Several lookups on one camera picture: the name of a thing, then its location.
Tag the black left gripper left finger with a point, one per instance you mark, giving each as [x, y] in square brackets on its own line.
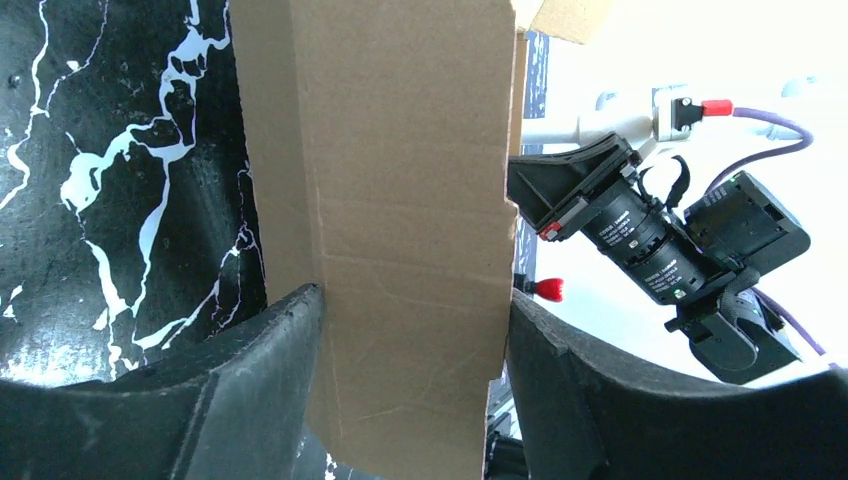
[231, 407]

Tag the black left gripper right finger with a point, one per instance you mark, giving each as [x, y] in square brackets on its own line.
[589, 410]

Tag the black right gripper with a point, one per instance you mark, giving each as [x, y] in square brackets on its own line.
[587, 191]

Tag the brown cardboard box sheet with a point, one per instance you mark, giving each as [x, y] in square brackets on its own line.
[378, 134]

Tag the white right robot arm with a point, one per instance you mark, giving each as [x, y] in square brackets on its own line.
[733, 331]

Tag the red black small bottle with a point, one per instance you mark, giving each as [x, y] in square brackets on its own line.
[550, 289]

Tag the white PVC pipe frame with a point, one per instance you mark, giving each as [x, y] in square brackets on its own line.
[782, 118]

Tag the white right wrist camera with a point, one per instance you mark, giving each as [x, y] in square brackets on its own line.
[672, 122]

